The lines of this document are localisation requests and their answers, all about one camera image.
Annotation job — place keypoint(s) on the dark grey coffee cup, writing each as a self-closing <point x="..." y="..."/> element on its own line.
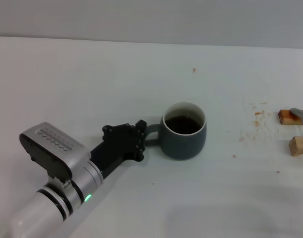
<point x="183" y="146"/>

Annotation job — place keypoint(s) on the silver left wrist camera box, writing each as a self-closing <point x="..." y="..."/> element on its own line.
<point x="54" y="148"/>

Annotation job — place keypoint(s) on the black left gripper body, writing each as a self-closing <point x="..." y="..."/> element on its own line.
<point x="119" y="141"/>

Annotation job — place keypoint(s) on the short wooden block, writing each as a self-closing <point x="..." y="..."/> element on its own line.
<point x="298" y="146"/>

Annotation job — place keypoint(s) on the long wooden block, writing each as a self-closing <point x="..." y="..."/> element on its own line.
<point x="288" y="117"/>

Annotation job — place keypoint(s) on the pink spoon with grey bowl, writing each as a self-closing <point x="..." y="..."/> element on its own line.
<point x="298" y="113"/>

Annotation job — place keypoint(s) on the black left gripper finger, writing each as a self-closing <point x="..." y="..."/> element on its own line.
<point x="141" y="125"/>
<point x="140" y="153"/>

